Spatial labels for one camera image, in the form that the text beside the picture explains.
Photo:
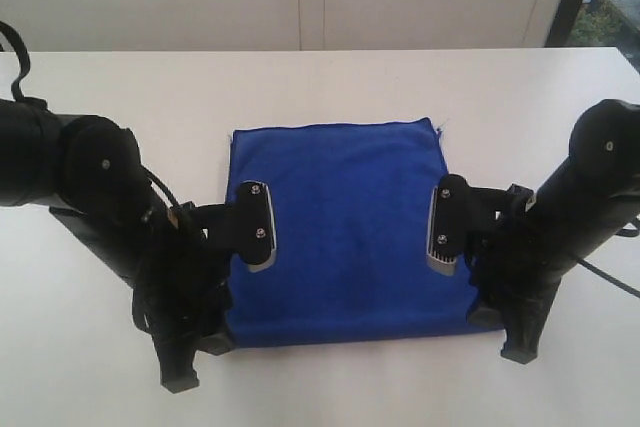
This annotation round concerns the blue terry towel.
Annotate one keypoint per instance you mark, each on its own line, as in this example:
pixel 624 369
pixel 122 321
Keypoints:
pixel 351 205

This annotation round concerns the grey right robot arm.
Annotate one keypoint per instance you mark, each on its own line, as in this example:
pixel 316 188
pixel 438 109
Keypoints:
pixel 592 196

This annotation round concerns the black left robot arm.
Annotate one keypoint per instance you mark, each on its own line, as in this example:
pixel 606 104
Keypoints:
pixel 88 172

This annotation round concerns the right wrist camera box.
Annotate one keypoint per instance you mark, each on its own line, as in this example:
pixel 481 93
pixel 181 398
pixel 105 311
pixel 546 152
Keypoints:
pixel 458 213

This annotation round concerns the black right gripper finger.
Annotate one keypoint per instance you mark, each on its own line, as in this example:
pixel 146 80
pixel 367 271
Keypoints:
pixel 524 322
pixel 483 315

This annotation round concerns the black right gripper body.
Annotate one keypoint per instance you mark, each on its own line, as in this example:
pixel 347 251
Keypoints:
pixel 501 264

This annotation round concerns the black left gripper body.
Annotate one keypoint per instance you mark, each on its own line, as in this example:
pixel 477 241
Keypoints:
pixel 181 283

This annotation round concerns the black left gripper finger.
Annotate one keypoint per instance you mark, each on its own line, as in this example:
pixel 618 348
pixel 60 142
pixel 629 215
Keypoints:
pixel 176 352
pixel 218 343

